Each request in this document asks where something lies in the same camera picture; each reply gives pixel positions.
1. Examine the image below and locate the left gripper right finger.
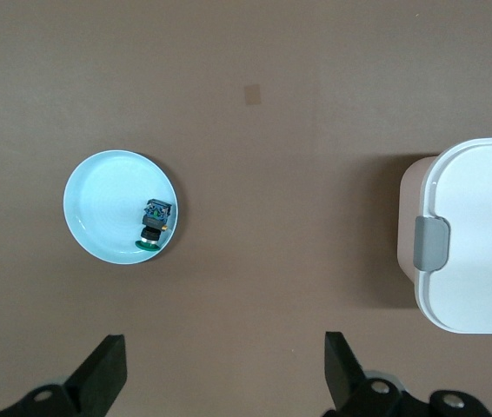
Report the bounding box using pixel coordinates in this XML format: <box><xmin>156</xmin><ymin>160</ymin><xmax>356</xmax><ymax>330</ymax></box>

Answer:
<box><xmin>322</xmin><ymin>331</ymin><xmax>492</xmax><ymax>417</ymax></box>

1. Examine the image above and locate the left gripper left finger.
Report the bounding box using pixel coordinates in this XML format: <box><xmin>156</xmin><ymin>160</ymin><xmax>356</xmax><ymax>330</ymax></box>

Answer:
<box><xmin>0</xmin><ymin>333</ymin><xmax>128</xmax><ymax>417</ymax></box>

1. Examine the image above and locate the white lidded lunch box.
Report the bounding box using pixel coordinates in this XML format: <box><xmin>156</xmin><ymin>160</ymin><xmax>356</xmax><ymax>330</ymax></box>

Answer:
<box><xmin>396</xmin><ymin>136</ymin><xmax>492</xmax><ymax>334</ymax></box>

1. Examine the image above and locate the light blue round plate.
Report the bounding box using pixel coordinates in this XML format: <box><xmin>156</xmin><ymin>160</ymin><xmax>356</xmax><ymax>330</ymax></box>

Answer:
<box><xmin>62</xmin><ymin>149</ymin><xmax>181</xmax><ymax>265</ymax></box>

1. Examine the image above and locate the green push button switch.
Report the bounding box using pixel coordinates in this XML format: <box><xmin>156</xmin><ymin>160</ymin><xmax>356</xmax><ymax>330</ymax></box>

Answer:
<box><xmin>135</xmin><ymin>197</ymin><xmax>173</xmax><ymax>253</ymax></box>

